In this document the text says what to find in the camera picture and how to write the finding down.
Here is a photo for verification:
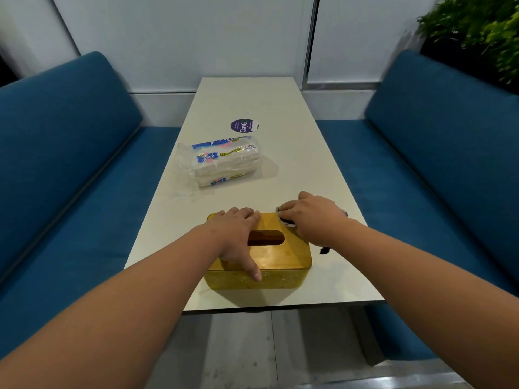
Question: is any person's left hand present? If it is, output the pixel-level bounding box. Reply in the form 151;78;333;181
203;207;263;283

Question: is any person's right hand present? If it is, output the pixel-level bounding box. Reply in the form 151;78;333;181
278;191;358;248

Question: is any yellow tissue box wooden lid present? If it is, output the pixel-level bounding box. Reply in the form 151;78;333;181
203;212;313;291

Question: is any person's left forearm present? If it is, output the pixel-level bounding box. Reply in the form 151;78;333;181
0;223;223;389

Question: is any person's right forearm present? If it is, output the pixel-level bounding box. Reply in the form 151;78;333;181
324;218;519;389

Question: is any clear plastic tissue packet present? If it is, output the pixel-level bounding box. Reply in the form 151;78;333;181
175;135;262;191

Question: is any round purple sticker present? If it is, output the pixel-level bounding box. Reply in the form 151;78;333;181
231;118;259;133

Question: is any grey table leg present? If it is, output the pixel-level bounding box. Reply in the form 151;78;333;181
350;306;387;367

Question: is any blue upholstered sofa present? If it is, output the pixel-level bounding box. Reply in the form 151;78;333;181
0;51;181;361
315;49;519;361

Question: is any black planter box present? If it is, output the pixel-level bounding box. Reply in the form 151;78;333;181
420;35;519;95

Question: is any green leafy plant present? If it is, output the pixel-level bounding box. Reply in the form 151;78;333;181
416;0;519;84

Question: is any metal wall trim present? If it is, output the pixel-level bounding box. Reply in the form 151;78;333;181
301;0;384;92

